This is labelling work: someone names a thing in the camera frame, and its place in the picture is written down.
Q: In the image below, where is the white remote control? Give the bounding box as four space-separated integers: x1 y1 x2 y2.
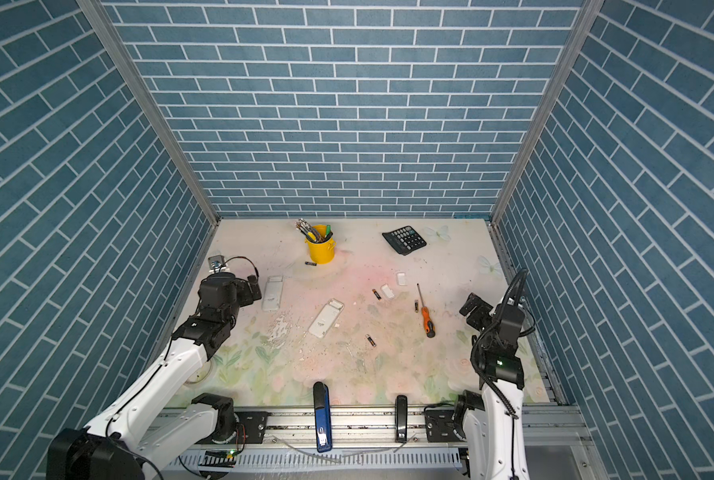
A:
308 299 344 339
262 276 284 312

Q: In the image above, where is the orange black handled screwdriver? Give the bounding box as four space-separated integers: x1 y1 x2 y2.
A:
417 285 436 338

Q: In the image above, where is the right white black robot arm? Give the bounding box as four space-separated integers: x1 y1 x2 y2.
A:
454 293 530 479

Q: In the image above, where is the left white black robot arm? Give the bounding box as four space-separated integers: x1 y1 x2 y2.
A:
46 271 262 479

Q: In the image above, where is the roll of clear tape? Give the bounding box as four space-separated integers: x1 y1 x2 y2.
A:
185 362 214 385

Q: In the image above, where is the bundle of pencils in cup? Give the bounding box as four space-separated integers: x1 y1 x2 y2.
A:
296 219 322 243

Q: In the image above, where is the yellow metal pen cup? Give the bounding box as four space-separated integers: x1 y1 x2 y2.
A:
306 232 336 264

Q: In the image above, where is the black desk calculator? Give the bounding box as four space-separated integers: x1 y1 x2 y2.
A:
382 226 427 256

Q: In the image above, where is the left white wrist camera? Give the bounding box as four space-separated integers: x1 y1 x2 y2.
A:
208 255 226 273

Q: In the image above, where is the black corrugated cable hose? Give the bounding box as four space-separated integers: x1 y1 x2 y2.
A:
469 268 529 421

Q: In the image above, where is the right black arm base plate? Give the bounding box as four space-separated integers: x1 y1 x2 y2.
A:
423 404 488 443

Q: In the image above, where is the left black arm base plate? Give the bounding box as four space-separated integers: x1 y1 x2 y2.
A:
197 411 270 447

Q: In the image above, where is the blue black clamp handle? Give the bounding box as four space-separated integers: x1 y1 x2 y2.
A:
313 381 333 453

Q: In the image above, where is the aluminium front rail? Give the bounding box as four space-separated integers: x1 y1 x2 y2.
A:
95 406 592 451

